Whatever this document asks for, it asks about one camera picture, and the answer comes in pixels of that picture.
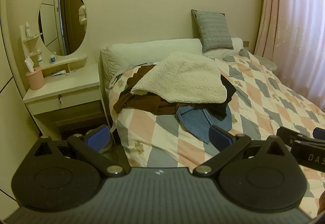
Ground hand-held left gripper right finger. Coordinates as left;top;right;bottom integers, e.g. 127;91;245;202
192;125;288;177

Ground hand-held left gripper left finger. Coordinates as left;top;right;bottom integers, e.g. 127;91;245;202
33;124;127;178

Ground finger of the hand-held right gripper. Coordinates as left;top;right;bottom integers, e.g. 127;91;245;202
312;127;325;141
276;126;303;147

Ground white fleece garment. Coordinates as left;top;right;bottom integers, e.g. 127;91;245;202
130;52;228;104

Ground person's right forearm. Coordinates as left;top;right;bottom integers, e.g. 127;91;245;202
318;190;325;217

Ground blue denim jeans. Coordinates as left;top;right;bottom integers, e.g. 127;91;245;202
176;104;233;145

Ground pink grey diamond quilt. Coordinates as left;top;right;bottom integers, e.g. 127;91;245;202
105;49;325;200

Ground black garment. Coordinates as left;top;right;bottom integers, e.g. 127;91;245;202
203;74;237;121

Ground brown garment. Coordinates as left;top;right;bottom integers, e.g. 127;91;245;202
113;64;196;116

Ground white dressing table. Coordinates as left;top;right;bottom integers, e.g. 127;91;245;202
19;24;113;138

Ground pink tissue holder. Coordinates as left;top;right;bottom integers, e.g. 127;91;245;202
26;66;46;91

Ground white pillow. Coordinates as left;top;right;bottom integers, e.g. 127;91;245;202
203;37;245;58

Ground white tissue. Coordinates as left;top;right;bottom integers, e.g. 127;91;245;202
24;57;35;73

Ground grey woven pillow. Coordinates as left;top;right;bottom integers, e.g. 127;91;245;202
191;9;234;51

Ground pink curtain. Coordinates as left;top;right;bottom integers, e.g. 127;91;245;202
254;0;325;113

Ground oval wall mirror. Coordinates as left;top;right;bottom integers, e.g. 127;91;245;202
38;0;88;56

